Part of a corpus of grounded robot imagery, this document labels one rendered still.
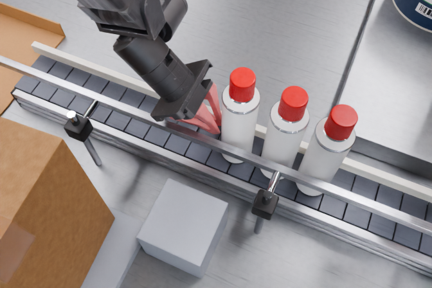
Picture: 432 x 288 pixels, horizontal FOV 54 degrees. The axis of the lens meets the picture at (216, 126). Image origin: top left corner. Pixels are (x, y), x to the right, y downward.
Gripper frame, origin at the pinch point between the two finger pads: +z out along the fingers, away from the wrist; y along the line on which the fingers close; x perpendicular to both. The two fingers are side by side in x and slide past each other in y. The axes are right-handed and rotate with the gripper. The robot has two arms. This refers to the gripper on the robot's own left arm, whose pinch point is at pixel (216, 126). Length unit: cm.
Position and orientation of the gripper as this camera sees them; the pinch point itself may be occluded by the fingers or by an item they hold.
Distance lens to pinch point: 65.9
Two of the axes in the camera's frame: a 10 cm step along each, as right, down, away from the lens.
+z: 5.8, 6.1, 5.4
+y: 4.0, -7.9, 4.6
